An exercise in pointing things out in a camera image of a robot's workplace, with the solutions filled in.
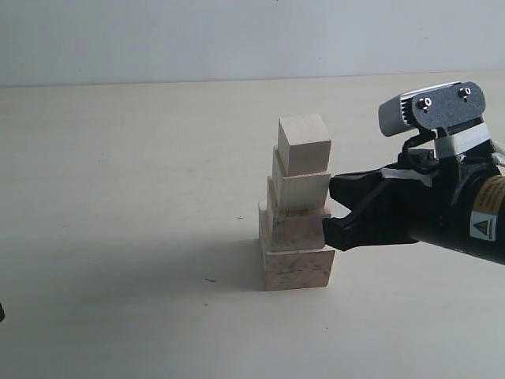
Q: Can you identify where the second largest wooden cube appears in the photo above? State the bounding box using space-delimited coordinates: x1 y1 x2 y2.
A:
267 175 331 251

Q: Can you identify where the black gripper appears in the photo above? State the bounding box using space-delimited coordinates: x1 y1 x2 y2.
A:
322 148 504 264

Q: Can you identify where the black cable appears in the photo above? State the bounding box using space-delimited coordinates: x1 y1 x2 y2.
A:
400 132 441 174

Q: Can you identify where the smallest wooden cube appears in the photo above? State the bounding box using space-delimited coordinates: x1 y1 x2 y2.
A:
278 114 331 176

